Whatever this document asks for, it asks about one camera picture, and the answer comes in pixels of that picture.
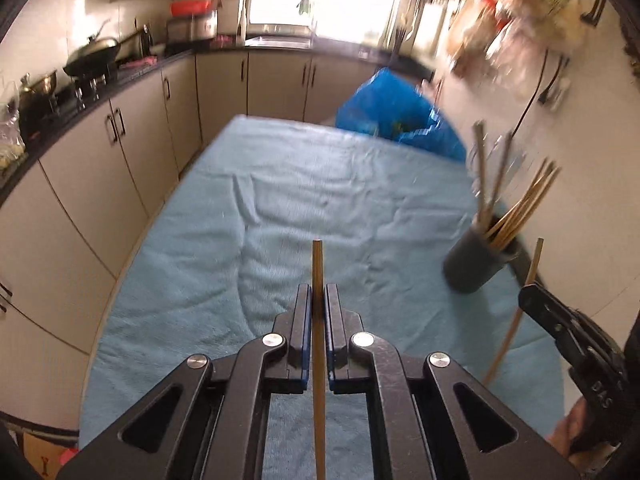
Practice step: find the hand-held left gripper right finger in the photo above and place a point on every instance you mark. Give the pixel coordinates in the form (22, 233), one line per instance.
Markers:
(332, 335)

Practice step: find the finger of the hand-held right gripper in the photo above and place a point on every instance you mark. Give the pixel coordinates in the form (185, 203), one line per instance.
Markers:
(537, 302)

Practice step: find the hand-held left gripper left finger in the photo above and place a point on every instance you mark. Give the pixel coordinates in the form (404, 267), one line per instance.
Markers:
(302, 330)

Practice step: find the wooden chopstick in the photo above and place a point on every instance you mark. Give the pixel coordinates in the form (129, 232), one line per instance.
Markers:
(510, 330)
(318, 435)

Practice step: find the black utensil holder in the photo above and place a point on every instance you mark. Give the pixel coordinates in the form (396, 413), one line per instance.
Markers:
(470, 270)

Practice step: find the bunch of chopsticks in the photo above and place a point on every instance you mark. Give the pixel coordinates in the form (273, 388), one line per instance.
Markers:
(520, 210)

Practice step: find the person's right hand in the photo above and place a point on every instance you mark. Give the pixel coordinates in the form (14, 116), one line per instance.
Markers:
(567, 430)

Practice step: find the glass pitcher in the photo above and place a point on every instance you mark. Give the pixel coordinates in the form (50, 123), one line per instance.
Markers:
(520, 162)

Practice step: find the blue tablecloth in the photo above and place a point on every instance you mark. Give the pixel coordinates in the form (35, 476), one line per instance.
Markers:
(300, 185)

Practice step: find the white power strip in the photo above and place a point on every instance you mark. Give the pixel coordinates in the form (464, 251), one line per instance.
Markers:
(561, 94)

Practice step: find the blue plastic bag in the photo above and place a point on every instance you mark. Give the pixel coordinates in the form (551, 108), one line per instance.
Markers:
(390, 105)

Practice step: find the hanging clear plastic bag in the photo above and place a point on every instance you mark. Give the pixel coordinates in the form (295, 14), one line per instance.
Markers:
(510, 55)

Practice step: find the beige base cabinets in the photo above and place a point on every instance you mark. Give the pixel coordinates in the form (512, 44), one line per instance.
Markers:
(75, 185)

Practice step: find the black kitchen countertop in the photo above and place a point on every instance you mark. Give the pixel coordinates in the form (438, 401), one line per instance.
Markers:
(350, 52)

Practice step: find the kitchen sink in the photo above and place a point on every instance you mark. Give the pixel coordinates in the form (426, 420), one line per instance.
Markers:
(277, 41)

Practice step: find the cardboard box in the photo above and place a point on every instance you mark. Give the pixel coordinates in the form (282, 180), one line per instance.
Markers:
(40, 460)

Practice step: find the hanging brown printed bag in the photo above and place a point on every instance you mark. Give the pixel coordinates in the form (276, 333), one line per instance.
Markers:
(545, 0)

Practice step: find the white bottle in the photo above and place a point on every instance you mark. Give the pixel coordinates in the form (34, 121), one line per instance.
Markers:
(243, 27)

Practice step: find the rice cooker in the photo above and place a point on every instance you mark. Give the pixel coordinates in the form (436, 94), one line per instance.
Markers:
(192, 27)

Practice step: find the green cloth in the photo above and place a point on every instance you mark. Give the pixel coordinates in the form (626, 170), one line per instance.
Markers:
(303, 6)

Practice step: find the gas stove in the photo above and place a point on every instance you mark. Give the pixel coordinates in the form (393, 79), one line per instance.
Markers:
(87, 87)

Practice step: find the red basin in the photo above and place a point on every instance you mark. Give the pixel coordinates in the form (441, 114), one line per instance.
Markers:
(190, 7)

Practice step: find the clear bag of food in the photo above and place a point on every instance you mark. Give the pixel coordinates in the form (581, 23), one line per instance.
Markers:
(10, 150)

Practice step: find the black wok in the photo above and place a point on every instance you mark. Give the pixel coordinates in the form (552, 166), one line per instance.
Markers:
(95, 52)

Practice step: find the steel cooking pot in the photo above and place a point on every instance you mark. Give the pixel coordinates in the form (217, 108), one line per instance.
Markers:
(40, 87)

